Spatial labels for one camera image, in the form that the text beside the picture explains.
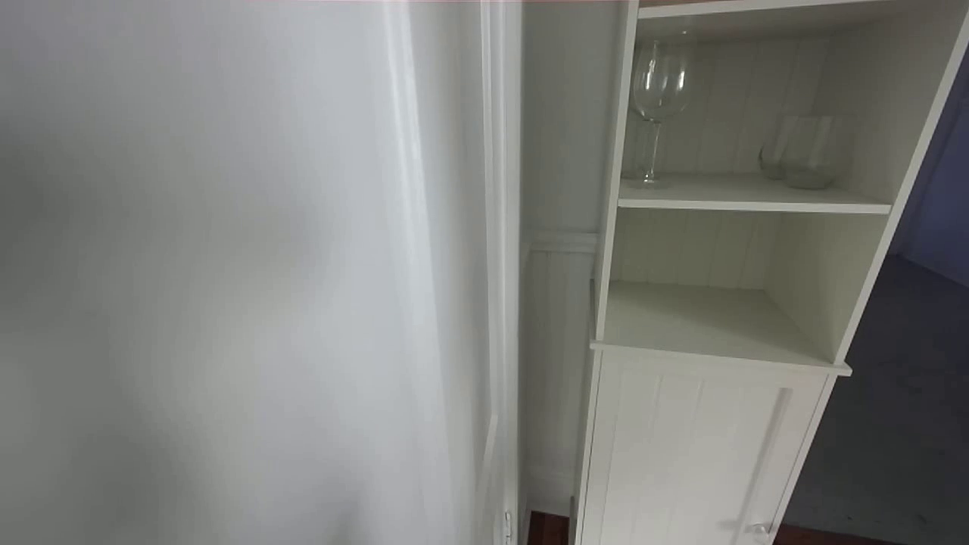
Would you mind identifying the white cabinet door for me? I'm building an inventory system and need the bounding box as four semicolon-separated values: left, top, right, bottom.
575;354;832;545

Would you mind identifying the clear wine glass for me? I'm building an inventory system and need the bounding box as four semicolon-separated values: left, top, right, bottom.
631;38;693;185

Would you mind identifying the white shelf cabinet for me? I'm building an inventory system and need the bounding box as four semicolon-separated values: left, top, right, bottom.
568;0;969;545

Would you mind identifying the clear stemless glass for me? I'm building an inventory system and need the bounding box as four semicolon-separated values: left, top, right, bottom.
758;116;848;192

